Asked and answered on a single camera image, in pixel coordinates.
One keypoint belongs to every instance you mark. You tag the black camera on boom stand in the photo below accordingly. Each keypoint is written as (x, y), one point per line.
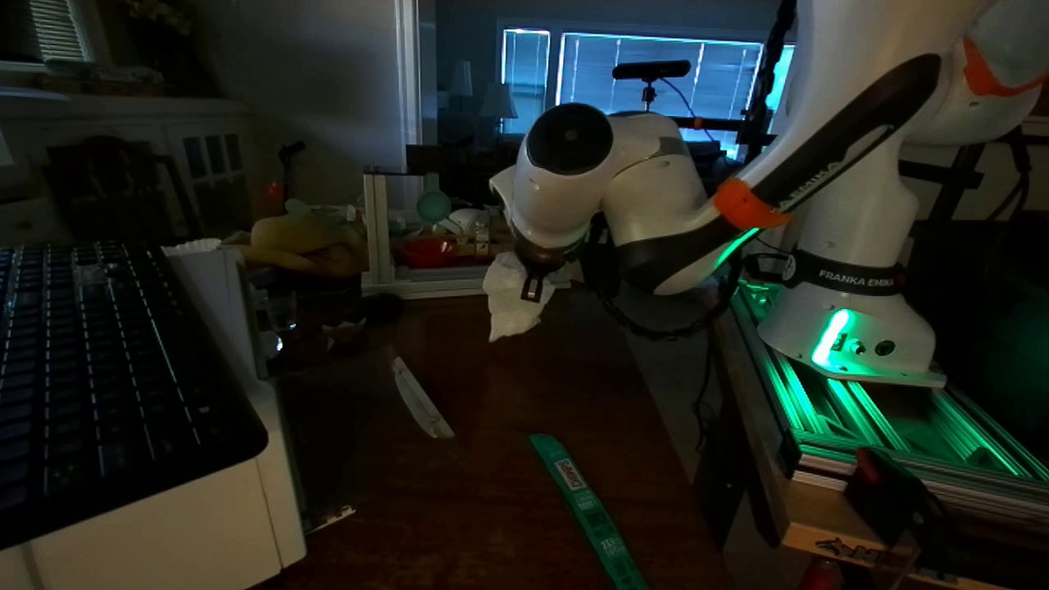
(649, 69)

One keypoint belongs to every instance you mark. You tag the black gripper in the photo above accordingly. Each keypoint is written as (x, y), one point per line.
(563, 253)

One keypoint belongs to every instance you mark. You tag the white toaster oven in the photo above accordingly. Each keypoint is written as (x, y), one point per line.
(118, 428)

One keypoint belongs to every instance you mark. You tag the yellow fruit in bowl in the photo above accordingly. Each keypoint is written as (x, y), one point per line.
(300, 244)

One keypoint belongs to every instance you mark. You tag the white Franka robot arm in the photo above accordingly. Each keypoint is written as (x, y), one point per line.
(864, 216)

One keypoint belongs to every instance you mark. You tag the white flat plastic piece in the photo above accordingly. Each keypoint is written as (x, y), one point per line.
(422, 396)

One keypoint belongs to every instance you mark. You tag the green flat stick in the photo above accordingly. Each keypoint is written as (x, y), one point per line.
(591, 513)

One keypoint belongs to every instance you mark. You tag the white glass-door cabinet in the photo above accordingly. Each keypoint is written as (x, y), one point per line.
(118, 166)

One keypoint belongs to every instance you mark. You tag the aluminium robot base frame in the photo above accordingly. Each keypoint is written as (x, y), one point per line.
(873, 436)

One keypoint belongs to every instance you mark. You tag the white cloth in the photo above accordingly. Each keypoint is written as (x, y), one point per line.
(509, 300)

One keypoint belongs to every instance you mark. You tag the white dish rack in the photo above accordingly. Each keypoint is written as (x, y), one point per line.
(381, 233)

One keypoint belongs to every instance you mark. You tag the computer monitor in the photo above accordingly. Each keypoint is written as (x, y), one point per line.
(658, 77)

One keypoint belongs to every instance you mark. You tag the red bowl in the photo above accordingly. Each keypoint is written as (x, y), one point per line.
(427, 253)

